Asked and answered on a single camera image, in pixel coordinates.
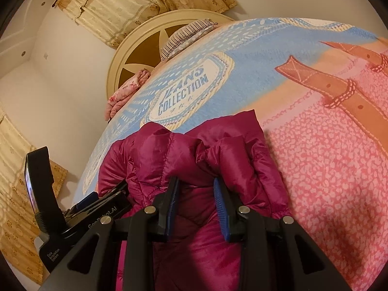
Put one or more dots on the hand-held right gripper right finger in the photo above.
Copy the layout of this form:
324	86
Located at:
220	207

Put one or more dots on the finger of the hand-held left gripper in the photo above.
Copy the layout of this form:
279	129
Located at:
113	190
86	200

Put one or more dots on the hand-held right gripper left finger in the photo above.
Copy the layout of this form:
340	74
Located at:
172	201

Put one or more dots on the magenta quilted puffer jacket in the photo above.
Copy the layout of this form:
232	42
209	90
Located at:
182	151

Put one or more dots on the beige floral curtain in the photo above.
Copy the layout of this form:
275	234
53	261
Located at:
121	9
18	194

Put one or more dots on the folded pink floral cloth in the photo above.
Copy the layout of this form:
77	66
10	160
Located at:
127	89

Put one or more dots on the printed blue pink blanket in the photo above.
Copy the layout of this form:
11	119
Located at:
318	172

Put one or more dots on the cream wooden headboard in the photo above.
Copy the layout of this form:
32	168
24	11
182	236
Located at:
133	57

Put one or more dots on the light floral pillow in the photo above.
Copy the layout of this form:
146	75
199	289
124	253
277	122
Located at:
191	41

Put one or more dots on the striped pillow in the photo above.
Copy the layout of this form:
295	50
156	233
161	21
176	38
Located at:
182	33

